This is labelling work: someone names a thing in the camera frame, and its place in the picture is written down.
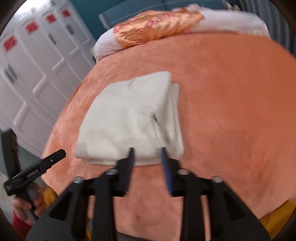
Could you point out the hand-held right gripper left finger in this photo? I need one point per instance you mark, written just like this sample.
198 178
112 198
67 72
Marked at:
129 169

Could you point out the grey curtain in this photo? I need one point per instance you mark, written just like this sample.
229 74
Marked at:
275 20

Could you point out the orange fleece blanket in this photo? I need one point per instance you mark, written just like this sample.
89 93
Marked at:
231 104

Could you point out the person's left hand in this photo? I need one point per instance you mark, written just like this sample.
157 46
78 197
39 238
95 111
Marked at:
38 201

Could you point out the blue padded headboard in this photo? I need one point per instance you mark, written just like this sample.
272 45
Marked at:
138 9

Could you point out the white knitted sweater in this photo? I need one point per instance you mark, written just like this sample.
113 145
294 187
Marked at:
129 115

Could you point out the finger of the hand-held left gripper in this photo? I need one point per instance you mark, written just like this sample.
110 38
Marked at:
52 160

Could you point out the white panelled wardrobe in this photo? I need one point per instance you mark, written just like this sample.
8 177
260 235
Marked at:
34 81

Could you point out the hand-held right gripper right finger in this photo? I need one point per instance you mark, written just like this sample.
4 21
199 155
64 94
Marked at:
167 171

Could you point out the red wardrobe label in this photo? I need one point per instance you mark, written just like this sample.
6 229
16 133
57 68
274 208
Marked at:
31 27
66 13
50 18

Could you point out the yellow bed sheet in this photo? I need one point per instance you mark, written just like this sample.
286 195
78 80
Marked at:
277 220

